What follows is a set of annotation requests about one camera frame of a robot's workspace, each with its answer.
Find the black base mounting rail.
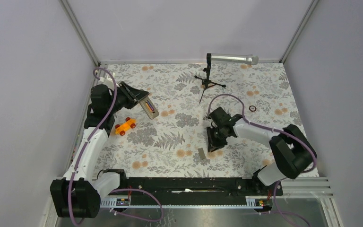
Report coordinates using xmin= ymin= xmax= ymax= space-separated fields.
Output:
xmin=109 ymin=169 xmax=284 ymax=208

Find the beige remote control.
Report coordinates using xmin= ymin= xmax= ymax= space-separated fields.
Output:
xmin=139 ymin=96 xmax=159 ymax=120

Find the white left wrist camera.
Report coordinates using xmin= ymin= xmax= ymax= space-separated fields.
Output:
xmin=99 ymin=74 xmax=116 ymax=90

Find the black tripod microphone stand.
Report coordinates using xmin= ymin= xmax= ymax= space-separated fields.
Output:
xmin=194 ymin=60 xmax=226 ymax=103

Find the floral patterned table mat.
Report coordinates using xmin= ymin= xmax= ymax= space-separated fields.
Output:
xmin=94 ymin=63 xmax=303 ymax=177

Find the orange toy car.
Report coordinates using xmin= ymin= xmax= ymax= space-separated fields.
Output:
xmin=115 ymin=117 xmax=136 ymax=136

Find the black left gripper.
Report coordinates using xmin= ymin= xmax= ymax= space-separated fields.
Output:
xmin=107 ymin=81 xmax=149 ymax=114

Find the beige battery cover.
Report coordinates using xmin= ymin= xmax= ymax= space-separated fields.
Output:
xmin=198 ymin=148 xmax=206 ymax=160

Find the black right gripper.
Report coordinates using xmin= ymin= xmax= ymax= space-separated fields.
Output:
xmin=207 ymin=125 xmax=227 ymax=153

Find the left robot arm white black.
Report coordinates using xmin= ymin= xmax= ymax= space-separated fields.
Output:
xmin=50 ymin=82 xmax=149 ymax=218

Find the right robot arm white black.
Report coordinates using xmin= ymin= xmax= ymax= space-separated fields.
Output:
xmin=207 ymin=107 xmax=317 ymax=195

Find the blue battery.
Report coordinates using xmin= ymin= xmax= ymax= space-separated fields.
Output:
xmin=145 ymin=101 xmax=155 ymax=113

